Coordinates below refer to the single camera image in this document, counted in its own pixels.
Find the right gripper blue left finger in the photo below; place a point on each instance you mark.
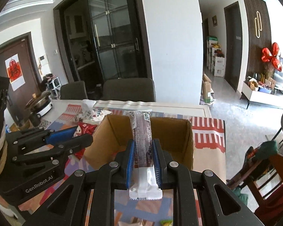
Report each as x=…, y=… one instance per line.
x=113, y=176

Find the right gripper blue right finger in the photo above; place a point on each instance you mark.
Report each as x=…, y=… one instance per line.
x=171, y=175

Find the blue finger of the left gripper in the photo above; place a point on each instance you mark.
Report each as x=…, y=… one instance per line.
x=40, y=136
x=25, y=153

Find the long grey white snack bar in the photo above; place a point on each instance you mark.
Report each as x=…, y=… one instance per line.
x=144, y=182

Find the red white snack packet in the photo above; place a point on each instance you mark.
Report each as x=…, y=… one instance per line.
x=82, y=129

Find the person's left hand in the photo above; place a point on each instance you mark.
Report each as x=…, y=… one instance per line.
x=8, y=211

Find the electric cooking pot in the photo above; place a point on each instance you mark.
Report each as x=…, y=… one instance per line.
x=40, y=104

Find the brown cardboard box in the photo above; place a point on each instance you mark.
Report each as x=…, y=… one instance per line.
x=114, y=132

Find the floral tissue pack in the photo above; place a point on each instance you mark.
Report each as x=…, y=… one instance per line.
x=89, y=114

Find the green yellow candy packet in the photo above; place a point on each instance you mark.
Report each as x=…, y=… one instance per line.
x=166, y=222

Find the dark grey dining chair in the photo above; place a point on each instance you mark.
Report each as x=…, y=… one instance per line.
x=73, y=91

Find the red fu door poster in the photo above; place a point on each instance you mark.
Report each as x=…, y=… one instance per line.
x=14, y=72

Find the green cloth on chair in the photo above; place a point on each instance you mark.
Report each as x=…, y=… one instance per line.
x=266, y=147

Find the red wooden chair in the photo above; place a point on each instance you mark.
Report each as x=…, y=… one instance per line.
x=264, y=179

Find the white tv cabinet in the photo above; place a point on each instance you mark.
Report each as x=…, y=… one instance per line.
x=252, y=96

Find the white storage shelf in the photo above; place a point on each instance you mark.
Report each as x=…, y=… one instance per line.
x=215, y=59

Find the red balloon decoration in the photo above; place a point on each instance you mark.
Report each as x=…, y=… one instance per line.
x=271, y=56

